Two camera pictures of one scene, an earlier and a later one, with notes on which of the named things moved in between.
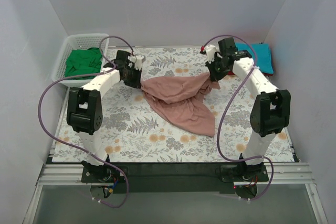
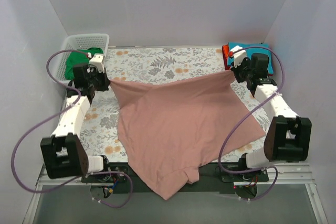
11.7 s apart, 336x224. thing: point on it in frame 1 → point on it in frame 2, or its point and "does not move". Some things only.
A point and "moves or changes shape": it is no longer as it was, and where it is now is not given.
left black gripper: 134,77 → 102,81
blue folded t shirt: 262,54 does not move
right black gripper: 214,70 → 240,72
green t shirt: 83,62 does not move
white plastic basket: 82,41 does not move
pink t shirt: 179,100 moves or changes shape
